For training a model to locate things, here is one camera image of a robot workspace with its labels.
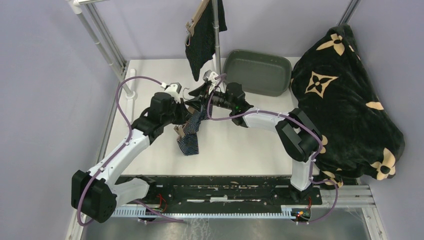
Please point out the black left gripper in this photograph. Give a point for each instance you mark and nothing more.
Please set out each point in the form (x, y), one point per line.
(185, 115)

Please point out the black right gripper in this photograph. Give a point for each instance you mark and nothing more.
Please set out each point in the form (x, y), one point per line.
(199, 101)

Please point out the blue striped underwear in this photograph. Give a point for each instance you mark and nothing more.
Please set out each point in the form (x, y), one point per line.
(189, 144)

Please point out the black striped underwear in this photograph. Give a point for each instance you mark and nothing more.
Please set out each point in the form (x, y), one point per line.
(202, 43)

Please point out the wooden clip hanger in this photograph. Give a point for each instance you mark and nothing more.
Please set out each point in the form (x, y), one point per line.
(191, 24)

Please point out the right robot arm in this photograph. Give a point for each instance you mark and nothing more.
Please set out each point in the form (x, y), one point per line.
(299, 136)

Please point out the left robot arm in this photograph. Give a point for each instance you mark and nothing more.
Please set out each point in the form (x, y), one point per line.
(95, 192)

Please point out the green plastic tray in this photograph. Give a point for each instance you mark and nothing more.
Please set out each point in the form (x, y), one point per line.
(258, 73)

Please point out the centre rack pole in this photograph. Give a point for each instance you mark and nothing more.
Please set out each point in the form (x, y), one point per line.
(217, 47)

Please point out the rack pole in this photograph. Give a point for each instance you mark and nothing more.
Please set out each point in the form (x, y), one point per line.
(217, 47)
(79, 13)

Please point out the black floral blanket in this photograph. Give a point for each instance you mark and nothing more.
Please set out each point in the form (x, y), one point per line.
(334, 90)

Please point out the left rack pole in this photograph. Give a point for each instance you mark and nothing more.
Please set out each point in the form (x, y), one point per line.
(79, 13)

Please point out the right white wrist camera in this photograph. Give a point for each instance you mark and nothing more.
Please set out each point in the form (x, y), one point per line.
(210, 78)

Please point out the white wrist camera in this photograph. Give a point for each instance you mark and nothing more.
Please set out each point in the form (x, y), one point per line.
(173, 89)
(210, 78)

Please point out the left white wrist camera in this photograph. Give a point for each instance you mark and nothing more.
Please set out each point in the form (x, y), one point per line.
(173, 89)

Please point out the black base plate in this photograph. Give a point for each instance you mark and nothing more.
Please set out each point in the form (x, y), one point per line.
(225, 194)

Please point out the white cable duct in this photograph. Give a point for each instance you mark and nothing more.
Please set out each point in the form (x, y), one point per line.
(138, 211)

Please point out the aluminium frame rails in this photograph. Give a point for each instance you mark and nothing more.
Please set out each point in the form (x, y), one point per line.
(349, 214)

